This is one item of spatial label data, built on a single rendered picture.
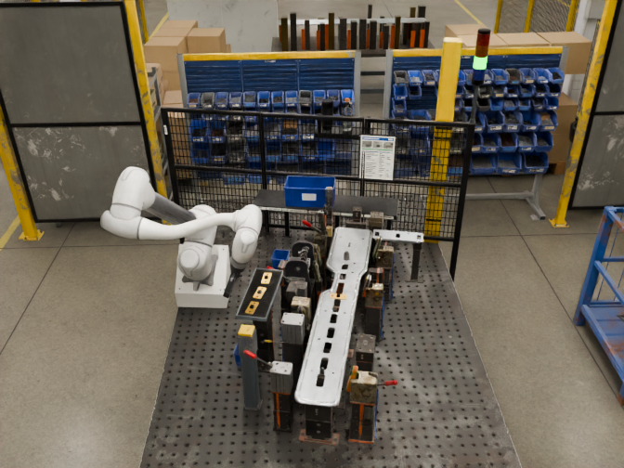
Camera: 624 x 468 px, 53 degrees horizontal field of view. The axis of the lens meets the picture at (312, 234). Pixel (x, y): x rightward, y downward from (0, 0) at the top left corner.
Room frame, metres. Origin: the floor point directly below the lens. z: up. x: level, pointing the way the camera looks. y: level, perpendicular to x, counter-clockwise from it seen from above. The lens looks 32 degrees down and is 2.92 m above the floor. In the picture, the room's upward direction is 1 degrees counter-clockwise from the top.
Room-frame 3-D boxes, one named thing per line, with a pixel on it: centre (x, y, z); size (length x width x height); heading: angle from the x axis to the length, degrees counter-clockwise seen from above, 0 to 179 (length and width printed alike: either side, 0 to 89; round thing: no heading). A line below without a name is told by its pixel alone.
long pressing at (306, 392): (2.44, -0.13, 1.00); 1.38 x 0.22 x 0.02; 170
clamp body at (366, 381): (1.85, -0.21, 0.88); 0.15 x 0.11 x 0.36; 80
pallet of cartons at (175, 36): (7.54, 1.43, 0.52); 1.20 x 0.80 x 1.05; 178
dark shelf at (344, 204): (3.38, -0.09, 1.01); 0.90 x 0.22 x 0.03; 80
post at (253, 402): (2.04, 0.29, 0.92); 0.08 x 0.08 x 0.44; 80
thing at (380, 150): (3.45, -0.40, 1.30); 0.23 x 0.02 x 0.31; 80
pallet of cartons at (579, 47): (6.12, -2.00, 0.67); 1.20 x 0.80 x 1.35; 93
